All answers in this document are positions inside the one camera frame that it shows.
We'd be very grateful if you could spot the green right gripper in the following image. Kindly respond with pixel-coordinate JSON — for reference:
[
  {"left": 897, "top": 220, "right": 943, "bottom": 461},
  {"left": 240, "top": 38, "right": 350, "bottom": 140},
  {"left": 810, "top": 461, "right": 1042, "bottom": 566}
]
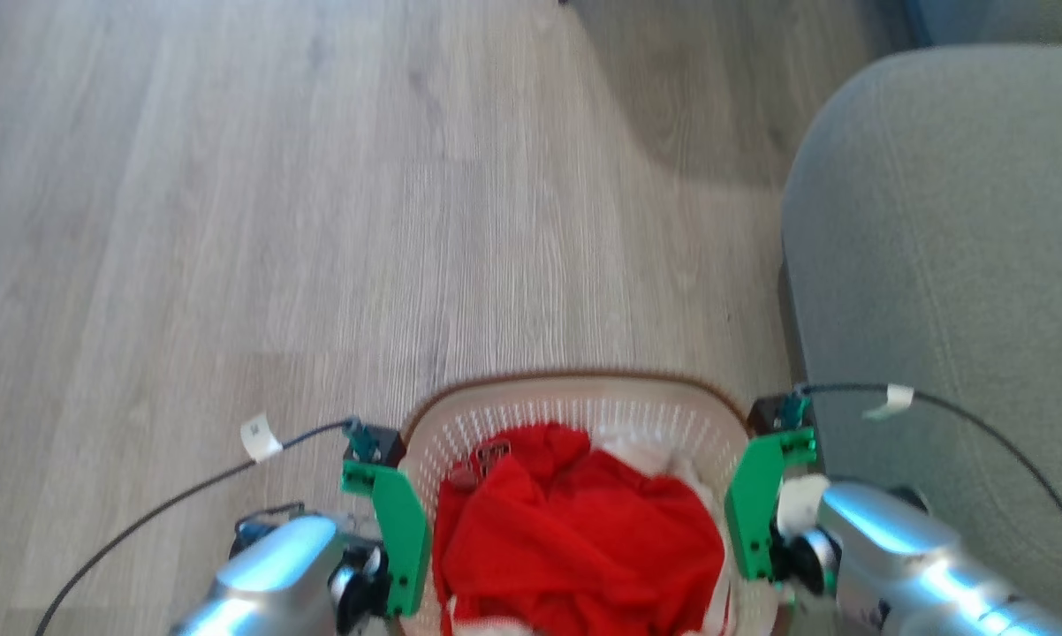
[{"left": 724, "top": 428, "right": 819, "bottom": 582}]

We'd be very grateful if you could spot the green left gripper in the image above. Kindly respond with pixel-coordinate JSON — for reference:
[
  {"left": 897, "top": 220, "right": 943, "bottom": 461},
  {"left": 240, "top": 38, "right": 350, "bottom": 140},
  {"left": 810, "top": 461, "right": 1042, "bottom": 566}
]
[{"left": 340, "top": 460, "right": 430, "bottom": 617}]

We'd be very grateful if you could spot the beige plastic laundry basket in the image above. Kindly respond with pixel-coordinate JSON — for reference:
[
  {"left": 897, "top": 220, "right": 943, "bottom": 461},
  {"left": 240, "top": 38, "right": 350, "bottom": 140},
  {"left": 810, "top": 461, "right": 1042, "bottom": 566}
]
[{"left": 398, "top": 370, "right": 794, "bottom": 636}]

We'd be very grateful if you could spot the white garment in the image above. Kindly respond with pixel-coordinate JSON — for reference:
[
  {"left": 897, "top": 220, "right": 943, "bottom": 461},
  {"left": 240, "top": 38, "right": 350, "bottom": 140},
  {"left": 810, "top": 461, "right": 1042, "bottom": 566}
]
[{"left": 444, "top": 431, "right": 737, "bottom": 636}]

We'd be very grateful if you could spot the red garment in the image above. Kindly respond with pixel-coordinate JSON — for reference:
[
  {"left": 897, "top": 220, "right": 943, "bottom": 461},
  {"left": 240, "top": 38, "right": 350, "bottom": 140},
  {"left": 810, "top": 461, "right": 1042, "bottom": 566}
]
[{"left": 431, "top": 422, "right": 727, "bottom": 636}]

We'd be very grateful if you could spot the grey fabric sofa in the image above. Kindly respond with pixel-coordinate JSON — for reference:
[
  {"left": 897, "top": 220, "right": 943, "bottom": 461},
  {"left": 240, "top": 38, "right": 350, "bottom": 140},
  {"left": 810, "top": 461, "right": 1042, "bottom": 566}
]
[{"left": 779, "top": 44, "right": 1062, "bottom": 628}]

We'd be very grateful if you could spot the blue-grey sofa cushion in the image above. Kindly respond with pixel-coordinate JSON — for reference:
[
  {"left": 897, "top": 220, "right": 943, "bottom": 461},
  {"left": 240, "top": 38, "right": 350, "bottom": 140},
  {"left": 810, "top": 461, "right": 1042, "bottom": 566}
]
[{"left": 900, "top": 0, "right": 1062, "bottom": 48}]

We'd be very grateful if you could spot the white left cable tag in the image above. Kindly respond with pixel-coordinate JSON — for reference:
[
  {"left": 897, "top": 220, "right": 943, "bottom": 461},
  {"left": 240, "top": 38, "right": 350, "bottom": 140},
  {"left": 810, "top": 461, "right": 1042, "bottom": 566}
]
[{"left": 240, "top": 413, "right": 284, "bottom": 464}]

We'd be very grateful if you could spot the white cable tag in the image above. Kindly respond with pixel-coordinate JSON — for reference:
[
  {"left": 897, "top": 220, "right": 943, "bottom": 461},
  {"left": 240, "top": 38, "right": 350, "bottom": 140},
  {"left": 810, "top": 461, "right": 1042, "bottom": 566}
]
[
  {"left": 861, "top": 384, "right": 915, "bottom": 421},
  {"left": 240, "top": 413, "right": 284, "bottom": 464}
]

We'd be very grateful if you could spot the white right cable tag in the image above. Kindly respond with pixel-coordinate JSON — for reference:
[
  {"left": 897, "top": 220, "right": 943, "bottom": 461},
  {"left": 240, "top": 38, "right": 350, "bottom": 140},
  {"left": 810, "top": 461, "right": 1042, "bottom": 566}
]
[{"left": 861, "top": 384, "right": 915, "bottom": 421}]

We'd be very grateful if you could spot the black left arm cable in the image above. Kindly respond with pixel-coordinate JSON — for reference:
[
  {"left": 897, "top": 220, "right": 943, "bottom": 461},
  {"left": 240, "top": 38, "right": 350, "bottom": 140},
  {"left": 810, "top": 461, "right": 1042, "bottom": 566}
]
[{"left": 34, "top": 418, "right": 361, "bottom": 636}]

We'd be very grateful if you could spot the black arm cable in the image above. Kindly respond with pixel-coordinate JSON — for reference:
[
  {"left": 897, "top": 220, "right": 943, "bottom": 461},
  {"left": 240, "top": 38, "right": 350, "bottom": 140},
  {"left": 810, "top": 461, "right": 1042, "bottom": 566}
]
[
  {"left": 796, "top": 382, "right": 1062, "bottom": 559},
  {"left": 34, "top": 418, "right": 361, "bottom": 636}
]

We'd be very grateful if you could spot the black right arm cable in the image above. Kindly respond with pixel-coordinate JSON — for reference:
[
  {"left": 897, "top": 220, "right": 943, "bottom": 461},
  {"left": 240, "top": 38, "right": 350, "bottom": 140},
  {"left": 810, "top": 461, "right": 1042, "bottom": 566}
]
[{"left": 796, "top": 382, "right": 1062, "bottom": 559}]

